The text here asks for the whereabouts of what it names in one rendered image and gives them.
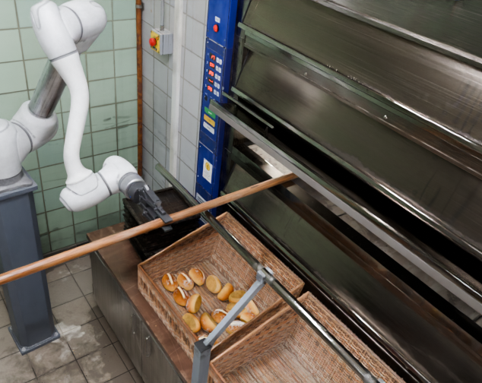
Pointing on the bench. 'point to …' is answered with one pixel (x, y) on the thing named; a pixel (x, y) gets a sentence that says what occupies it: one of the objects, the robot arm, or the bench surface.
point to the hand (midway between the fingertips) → (163, 220)
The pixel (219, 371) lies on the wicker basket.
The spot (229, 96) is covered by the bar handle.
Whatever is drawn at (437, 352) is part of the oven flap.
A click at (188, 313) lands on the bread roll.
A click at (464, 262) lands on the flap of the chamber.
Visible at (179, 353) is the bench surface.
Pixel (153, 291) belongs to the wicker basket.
